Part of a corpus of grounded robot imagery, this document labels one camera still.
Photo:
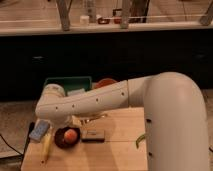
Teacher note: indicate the red apple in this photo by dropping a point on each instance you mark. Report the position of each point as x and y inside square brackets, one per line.
[70, 136]

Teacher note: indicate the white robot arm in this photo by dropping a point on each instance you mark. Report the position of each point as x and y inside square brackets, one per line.
[174, 109]

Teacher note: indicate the orange bowl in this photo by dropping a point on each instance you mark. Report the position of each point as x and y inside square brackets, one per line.
[104, 82]

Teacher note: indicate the dark purple bowl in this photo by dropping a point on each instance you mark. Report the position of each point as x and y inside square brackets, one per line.
[59, 139]

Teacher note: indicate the green plastic bin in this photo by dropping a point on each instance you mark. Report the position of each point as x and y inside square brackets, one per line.
[71, 83]

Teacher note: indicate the dark rectangular block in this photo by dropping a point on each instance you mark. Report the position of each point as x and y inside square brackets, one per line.
[93, 136]

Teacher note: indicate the green curved vegetable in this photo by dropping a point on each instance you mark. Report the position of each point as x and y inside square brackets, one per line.
[139, 139]

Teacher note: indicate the white cup on shelf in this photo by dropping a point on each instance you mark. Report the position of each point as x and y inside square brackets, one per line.
[84, 20]

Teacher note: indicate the blue sponge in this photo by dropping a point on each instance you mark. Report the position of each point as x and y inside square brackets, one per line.
[39, 131]

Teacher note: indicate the yellow banana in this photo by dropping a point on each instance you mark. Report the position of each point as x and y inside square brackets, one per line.
[46, 146]

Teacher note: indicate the grey metal post centre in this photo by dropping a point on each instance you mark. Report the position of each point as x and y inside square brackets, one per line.
[125, 14]

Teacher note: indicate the grey metal post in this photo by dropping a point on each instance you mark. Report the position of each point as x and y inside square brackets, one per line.
[63, 9]
[125, 14]

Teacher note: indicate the grey metal post left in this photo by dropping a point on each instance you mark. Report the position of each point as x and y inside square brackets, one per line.
[63, 9]

